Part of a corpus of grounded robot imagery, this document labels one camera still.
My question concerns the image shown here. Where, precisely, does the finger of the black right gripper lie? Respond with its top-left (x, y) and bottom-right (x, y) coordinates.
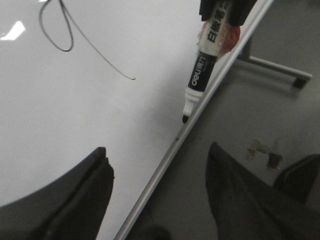
top-left (199, 0), bottom-right (218, 22)
top-left (229, 0), bottom-right (257, 26)

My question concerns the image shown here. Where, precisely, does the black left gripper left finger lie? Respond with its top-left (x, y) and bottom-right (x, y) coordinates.
top-left (0, 147), bottom-right (115, 240)

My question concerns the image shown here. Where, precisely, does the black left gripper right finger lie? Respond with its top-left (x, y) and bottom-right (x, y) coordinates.
top-left (205, 142), bottom-right (320, 240)

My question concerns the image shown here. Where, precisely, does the black and white whiteboard marker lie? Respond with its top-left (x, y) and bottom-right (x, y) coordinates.
top-left (182, 0), bottom-right (240, 124)

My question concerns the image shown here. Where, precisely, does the grey whiteboard stand foot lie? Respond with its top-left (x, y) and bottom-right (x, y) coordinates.
top-left (237, 37), bottom-right (313, 90)

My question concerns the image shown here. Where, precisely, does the white whiteboard with aluminium frame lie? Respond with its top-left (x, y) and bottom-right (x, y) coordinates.
top-left (0, 0), bottom-right (276, 240)

